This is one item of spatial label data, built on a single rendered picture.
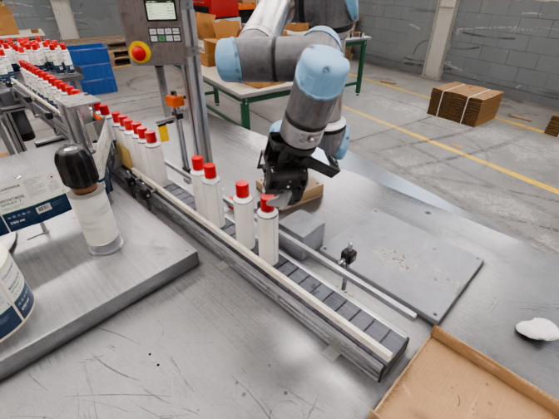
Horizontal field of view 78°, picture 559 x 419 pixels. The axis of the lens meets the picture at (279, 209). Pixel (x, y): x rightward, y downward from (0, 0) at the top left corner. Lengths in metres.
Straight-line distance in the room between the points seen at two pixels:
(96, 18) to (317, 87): 8.29
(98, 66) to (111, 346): 5.28
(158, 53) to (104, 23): 7.62
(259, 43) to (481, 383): 0.78
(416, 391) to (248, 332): 0.37
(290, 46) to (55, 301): 0.77
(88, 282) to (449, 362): 0.86
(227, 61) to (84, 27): 8.10
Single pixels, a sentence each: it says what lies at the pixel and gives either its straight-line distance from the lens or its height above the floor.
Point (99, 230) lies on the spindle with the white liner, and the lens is 1.01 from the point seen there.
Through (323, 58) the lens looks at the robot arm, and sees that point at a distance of 0.54.
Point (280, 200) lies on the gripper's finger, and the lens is 0.73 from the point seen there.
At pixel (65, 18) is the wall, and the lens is 8.62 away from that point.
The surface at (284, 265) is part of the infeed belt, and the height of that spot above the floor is 0.88.
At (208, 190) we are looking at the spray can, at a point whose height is 1.02.
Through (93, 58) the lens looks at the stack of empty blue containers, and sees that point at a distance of 5.91.
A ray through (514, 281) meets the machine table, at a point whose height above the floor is 0.83.
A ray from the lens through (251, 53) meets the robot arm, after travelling 0.64.
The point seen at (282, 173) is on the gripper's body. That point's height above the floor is 1.21.
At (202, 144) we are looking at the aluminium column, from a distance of 1.24.
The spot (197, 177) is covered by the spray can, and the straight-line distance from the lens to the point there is 1.01.
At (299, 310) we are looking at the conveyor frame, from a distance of 0.84.
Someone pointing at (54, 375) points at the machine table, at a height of 0.83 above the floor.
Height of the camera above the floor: 1.52
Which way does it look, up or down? 35 degrees down
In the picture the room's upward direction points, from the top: straight up
